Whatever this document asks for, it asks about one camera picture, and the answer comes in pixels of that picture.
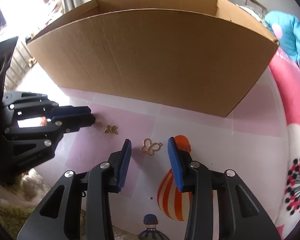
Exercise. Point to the white fluffy blanket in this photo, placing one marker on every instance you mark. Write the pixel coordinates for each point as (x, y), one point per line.
(29, 191)

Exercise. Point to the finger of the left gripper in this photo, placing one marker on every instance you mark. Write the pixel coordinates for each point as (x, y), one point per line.
(70, 111)
(72, 123)

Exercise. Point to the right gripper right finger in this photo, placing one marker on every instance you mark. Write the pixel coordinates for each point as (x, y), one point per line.
(221, 204)

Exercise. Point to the brown cardboard box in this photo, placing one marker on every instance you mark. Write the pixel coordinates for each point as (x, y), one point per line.
(200, 55)

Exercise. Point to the pink floral blanket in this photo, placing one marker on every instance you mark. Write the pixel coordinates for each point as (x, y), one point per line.
(286, 74)

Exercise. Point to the wooden chair frame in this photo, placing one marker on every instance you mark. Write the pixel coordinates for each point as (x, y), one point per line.
(256, 5)

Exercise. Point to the bronze butterfly charm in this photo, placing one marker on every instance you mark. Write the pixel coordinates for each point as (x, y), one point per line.
(111, 129)

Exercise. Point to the gold butterfly outline charm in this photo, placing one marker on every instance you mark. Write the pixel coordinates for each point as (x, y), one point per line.
(149, 147)

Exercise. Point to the blue patterned quilt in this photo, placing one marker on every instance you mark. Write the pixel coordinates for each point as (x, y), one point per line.
(286, 28)

